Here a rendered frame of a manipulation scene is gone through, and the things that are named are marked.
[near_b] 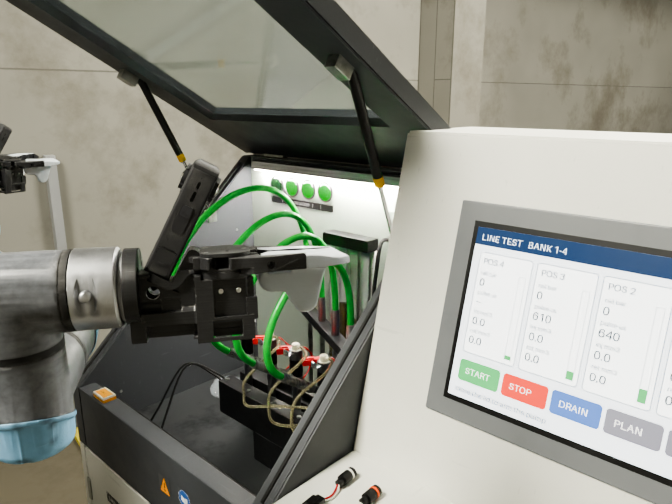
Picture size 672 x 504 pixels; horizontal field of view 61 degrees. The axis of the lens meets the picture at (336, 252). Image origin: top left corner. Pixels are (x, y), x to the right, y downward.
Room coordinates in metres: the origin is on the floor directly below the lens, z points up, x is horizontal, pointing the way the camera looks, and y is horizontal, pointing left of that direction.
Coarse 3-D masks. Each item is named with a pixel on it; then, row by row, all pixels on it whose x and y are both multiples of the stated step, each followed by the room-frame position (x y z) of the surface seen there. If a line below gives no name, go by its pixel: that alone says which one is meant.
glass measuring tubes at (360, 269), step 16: (336, 240) 1.33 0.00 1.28; (352, 240) 1.29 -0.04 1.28; (368, 240) 1.27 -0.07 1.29; (352, 256) 1.30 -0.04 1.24; (368, 256) 1.28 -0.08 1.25; (336, 272) 1.36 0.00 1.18; (352, 272) 1.30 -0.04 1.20; (368, 272) 1.28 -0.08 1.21; (352, 288) 1.30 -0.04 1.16; (368, 288) 1.28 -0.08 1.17
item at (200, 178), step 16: (192, 176) 0.50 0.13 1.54; (208, 176) 0.51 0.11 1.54; (192, 192) 0.50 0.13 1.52; (208, 192) 0.51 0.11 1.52; (176, 208) 0.50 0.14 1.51; (192, 208) 0.50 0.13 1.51; (176, 224) 0.50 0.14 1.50; (192, 224) 0.50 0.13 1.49; (160, 240) 0.49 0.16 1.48; (176, 240) 0.50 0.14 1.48; (160, 256) 0.49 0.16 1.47; (176, 256) 0.49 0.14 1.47; (160, 272) 0.49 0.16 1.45
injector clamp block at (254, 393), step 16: (224, 384) 1.17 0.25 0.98; (240, 384) 1.16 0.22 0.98; (256, 384) 1.19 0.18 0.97; (224, 400) 1.17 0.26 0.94; (240, 400) 1.13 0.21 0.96; (256, 400) 1.09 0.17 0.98; (272, 400) 1.09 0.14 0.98; (288, 400) 1.11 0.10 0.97; (304, 400) 1.09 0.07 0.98; (240, 416) 1.13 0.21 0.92; (256, 416) 1.09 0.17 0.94; (272, 416) 1.05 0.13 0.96; (288, 416) 1.03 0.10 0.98; (256, 432) 1.09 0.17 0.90; (272, 432) 1.06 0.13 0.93; (288, 432) 1.02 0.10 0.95; (256, 448) 1.09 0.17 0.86; (272, 448) 1.06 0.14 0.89; (272, 464) 1.06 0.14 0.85
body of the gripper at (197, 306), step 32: (128, 256) 0.49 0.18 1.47; (192, 256) 0.50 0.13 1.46; (224, 256) 0.49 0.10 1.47; (128, 288) 0.47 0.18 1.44; (160, 288) 0.49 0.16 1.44; (192, 288) 0.50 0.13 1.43; (224, 288) 0.49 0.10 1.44; (128, 320) 0.47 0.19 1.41; (160, 320) 0.49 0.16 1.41; (192, 320) 0.49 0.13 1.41; (224, 320) 0.49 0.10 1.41
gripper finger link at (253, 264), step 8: (240, 256) 0.50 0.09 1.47; (248, 256) 0.50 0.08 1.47; (256, 256) 0.49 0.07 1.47; (264, 256) 0.49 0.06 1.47; (272, 256) 0.49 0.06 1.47; (280, 256) 0.49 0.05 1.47; (288, 256) 0.50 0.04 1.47; (296, 256) 0.50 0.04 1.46; (304, 256) 0.51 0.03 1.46; (224, 264) 0.50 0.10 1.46; (232, 264) 0.48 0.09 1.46; (240, 264) 0.48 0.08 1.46; (248, 264) 0.48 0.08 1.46; (256, 264) 0.49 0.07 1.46; (264, 264) 0.49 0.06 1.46; (272, 264) 0.50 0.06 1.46; (280, 264) 0.49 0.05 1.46; (288, 264) 0.50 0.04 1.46; (296, 264) 0.51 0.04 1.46; (304, 264) 0.51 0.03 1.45; (248, 272) 0.49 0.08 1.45; (256, 272) 0.48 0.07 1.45; (264, 272) 0.49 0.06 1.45
